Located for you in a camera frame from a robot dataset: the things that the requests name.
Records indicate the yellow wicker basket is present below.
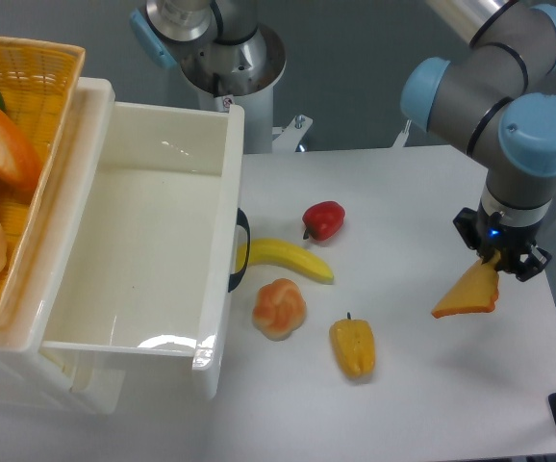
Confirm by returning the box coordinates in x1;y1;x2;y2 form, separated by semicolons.
0;37;86;320

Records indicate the yellow toy banana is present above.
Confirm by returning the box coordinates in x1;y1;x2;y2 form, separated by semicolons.
235;238;335;285

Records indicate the white mounting bracket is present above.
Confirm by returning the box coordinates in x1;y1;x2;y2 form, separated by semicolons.
272;115;314;154

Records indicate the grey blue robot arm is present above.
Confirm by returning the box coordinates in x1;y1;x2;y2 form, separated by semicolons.
400;1;556;281

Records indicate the toast bread slice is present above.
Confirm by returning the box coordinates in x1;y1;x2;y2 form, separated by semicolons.
431;252;500;319

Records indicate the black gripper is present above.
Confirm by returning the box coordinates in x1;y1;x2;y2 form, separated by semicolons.
452;206;552;281

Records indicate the orange baguette loaf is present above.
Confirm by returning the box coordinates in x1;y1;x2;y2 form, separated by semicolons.
0;110;42;193

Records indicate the knotted bread roll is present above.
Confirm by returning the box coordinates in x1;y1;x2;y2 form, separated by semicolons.
252;278;307;341

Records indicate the open white upper drawer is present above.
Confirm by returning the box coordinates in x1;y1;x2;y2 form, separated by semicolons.
42;102;249;399

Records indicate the black drawer handle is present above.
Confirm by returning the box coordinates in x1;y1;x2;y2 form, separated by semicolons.
227;207;252;294

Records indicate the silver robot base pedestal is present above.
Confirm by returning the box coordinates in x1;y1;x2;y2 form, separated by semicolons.
129;0;287;154

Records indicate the red toy bell pepper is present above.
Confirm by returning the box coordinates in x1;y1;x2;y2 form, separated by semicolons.
302;201;345;242

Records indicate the yellow toy bell pepper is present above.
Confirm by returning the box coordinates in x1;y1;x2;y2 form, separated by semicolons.
329;312;376;379

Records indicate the white drawer cabinet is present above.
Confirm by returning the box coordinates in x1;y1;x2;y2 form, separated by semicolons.
0;77;124;414

